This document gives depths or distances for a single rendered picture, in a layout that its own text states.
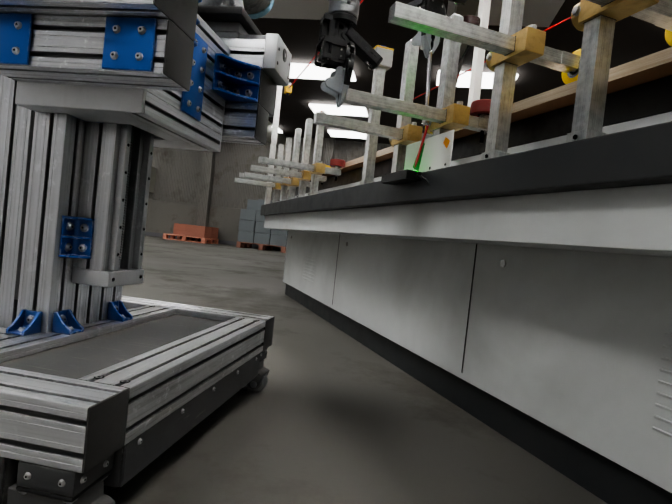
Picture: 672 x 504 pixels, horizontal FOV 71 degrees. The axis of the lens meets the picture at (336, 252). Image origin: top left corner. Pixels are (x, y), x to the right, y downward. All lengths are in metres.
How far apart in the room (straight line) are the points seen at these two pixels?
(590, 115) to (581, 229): 0.20
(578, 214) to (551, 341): 0.41
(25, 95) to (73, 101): 0.10
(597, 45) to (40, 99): 1.03
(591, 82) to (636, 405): 0.62
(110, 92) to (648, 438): 1.20
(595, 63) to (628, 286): 0.44
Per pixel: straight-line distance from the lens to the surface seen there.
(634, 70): 1.15
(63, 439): 0.77
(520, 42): 1.15
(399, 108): 1.27
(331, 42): 1.22
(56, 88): 1.09
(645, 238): 0.86
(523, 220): 1.04
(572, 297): 1.21
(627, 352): 1.12
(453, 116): 1.30
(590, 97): 0.96
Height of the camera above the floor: 0.48
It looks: 1 degrees down
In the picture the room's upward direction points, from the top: 6 degrees clockwise
